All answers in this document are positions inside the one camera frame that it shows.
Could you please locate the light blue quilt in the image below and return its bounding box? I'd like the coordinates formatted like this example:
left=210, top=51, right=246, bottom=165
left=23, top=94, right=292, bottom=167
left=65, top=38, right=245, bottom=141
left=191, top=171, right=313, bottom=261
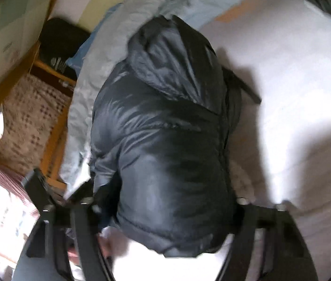
left=60, top=0, right=274, bottom=198

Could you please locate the black puffer jacket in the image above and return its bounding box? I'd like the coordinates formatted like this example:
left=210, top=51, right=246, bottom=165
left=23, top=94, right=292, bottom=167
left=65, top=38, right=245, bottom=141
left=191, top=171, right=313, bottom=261
left=91, top=15, right=262, bottom=258

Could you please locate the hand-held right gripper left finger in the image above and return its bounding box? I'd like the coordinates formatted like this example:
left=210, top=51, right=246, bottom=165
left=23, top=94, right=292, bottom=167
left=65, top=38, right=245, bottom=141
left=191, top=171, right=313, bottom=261
left=26, top=198, right=116, bottom=281

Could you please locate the white bed sheet orange print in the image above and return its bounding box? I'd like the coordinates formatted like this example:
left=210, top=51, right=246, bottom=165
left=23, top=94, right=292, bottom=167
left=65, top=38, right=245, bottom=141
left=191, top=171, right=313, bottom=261
left=66, top=0, right=331, bottom=281

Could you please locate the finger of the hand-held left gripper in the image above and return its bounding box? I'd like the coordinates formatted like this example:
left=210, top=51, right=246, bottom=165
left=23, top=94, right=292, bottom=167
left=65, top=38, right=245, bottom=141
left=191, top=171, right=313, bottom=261
left=21, top=168, right=66, bottom=211

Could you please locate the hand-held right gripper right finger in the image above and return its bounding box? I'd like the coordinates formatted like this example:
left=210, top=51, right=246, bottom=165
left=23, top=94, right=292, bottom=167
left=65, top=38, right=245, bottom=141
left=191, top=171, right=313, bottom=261
left=215, top=197, right=320, bottom=281

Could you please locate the pastel patterned quilt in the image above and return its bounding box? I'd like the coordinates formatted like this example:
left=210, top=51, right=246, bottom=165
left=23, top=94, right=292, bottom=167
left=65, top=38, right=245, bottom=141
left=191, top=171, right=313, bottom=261
left=0, top=0, right=56, bottom=129

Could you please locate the red striped cloth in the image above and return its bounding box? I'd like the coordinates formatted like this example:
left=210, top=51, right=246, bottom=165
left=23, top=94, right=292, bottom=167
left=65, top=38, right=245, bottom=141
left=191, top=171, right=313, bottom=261
left=0, top=146, right=37, bottom=205

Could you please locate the black bag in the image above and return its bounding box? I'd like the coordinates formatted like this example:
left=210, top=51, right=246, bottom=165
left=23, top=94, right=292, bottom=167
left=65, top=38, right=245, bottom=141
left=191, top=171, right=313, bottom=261
left=38, top=18, right=91, bottom=78

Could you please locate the cream padded headboard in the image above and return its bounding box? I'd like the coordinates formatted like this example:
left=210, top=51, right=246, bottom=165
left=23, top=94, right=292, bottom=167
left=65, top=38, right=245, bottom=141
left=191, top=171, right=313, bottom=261
left=48, top=0, right=142, bottom=36

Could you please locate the blue pillow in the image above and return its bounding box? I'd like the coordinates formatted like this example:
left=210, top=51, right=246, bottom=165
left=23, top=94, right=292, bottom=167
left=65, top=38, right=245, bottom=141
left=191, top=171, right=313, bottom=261
left=66, top=3, right=125, bottom=68

